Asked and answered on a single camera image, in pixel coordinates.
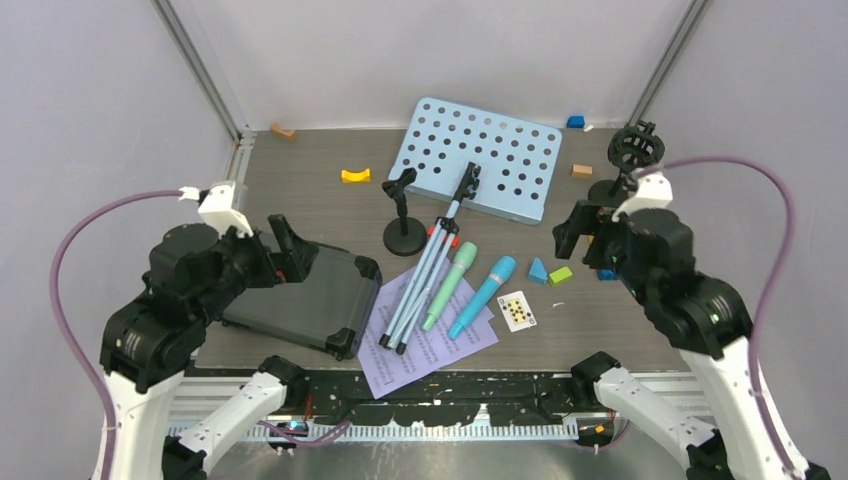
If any sheet music page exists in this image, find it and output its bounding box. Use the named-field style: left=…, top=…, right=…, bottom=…
left=358, top=271, right=498, bottom=399
left=370, top=264, right=497, bottom=359

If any yellow red blue brick block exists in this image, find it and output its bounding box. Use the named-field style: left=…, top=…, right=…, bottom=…
left=596, top=269, right=618, bottom=281

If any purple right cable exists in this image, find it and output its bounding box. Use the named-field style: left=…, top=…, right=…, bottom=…
left=635, top=155, right=800, bottom=475

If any brown wooden block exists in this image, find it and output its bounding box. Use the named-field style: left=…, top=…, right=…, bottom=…
left=269, top=122, right=297, bottom=142

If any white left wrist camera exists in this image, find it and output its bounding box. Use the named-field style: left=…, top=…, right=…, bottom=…
left=198, top=181, right=254, bottom=238

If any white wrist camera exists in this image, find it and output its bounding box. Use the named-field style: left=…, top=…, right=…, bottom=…
left=612, top=169, right=673, bottom=222
left=198, top=181, right=254, bottom=238

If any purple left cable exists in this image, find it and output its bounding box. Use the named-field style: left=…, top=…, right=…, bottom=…
left=49, top=187, right=203, bottom=480

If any small blue block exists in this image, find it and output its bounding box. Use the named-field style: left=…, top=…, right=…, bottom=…
left=566, top=115, right=586, bottom=129

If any face up playing card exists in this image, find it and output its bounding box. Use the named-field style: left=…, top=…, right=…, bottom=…
left=497, top=291, right=537, bottom=332

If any black microphone stand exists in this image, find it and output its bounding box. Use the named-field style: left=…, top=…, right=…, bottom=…
left=587, top=120, right=665, bottom=208
left=381, top=168, right=427, bottom=257

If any purple cable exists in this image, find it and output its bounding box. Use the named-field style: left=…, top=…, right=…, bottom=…
left=635, top=155, right=800, bottom=475
left=49, top=187, right=203, bottom=480

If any yellow curved wooden block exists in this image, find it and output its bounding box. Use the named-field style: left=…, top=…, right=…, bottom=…
left=340, top=168, right=372, bottom=184

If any mint green toy microphone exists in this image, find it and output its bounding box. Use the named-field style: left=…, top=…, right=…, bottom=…
left=422, top=242, right=478, bottom=332

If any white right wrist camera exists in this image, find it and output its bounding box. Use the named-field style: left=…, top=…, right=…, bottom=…
left=612, top=169, right=673, bottom=222

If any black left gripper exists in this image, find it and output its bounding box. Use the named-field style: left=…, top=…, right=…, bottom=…
left=196, top=210, right=320, bottom=320

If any orange rectangular block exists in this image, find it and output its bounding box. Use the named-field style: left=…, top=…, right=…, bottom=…
left=427, top=227, right=460, bottom=248

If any blue toy microphone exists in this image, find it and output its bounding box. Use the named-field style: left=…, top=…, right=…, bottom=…
left=448, top=256, right=517, bottom=340

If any tan wooden block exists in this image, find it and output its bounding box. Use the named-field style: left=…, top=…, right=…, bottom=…
left=571, top=164, right=594, bottom=179

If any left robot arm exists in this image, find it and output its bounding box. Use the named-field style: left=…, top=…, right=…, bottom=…
left=94, top=215, right=319, bottom=479

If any light blue music stand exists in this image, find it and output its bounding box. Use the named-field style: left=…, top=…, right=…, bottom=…
left=378, top=97, right=564, bottom=357

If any lime green wooden block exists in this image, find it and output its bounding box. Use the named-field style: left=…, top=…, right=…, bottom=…
left=547, top=266, right=573, bottom=286

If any aluminium frame rail right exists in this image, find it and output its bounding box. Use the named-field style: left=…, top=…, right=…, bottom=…
left=626, top=0, right=713, bottom=126

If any aluminium frame rail left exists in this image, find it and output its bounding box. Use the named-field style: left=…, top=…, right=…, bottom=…
left=151, top=0, right=257, bottom=182

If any aluminium frame rail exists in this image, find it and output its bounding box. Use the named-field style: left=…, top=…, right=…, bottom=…
left=151, top=0, right=257, bottom=182
left=626, top=0, right=713, bottom=126

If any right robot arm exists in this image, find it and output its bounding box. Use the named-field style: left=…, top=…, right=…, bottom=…
left=552, top=200, right=829, bottom=479

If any grey aluminium carrying case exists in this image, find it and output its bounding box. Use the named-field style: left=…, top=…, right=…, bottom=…
left=222, top=244, right=382, bottom=361

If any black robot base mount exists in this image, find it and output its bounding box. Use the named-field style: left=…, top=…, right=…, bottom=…
left=277, top=370, right=609, bottom=427

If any blue sloped toy brick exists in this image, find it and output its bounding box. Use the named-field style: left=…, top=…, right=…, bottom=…
left=527, top=257, right=548, bottom=285

